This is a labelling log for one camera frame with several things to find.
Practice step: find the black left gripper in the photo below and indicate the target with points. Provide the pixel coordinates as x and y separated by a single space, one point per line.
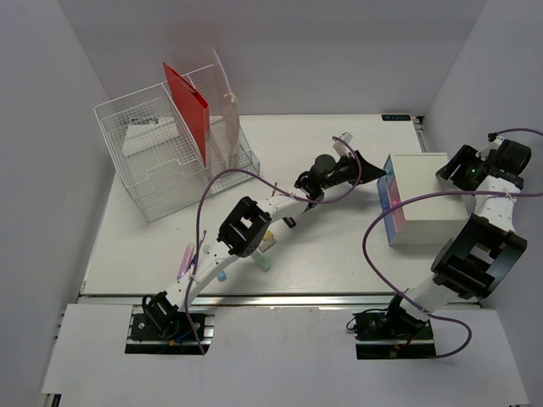
369 172

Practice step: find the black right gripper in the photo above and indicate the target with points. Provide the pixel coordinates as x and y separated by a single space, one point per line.
465 156

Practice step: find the blue drawer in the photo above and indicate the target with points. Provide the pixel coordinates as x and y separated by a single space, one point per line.
383 185

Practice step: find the grey eraser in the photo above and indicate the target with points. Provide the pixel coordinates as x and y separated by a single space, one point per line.
267 244

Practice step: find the clear document sleeve with papers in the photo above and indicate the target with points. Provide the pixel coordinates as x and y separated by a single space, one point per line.
227 128

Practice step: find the red plastic folder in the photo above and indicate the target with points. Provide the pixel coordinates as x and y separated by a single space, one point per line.
193 108

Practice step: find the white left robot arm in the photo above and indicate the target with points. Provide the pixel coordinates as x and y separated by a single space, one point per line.
240 234

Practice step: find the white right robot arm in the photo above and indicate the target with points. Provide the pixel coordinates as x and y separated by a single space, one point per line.
473 264

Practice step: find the white drawer box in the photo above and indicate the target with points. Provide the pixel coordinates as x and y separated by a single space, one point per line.
432 221

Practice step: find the small blue label plate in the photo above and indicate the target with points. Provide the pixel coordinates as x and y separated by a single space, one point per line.
395 117

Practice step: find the orange black highlighter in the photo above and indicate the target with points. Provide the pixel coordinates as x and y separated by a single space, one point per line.
289 221

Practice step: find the green highlighter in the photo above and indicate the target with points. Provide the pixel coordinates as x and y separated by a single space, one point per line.
263 263

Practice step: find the blue highlighter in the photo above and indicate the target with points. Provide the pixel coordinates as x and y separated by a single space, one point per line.
221 277

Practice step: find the pink highlighter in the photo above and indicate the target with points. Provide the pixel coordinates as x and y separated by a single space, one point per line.
187 260

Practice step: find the blue ballpoint pen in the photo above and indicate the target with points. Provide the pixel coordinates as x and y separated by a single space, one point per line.
199 246

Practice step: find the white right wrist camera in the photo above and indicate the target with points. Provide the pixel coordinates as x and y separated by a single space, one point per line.
495 141

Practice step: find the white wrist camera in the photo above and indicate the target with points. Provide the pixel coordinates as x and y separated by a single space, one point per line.
342 146
495 141

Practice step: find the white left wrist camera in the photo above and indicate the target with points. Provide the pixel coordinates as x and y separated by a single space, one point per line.
342 146

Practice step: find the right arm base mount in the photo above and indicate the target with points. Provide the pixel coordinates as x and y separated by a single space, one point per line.
391 334

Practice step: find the white wire file organizer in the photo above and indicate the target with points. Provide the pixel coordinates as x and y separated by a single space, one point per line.
155 155

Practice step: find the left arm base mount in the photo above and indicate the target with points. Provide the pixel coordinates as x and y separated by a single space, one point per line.
158 327

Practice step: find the aluminium table rail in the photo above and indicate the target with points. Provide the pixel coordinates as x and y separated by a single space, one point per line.
253 300

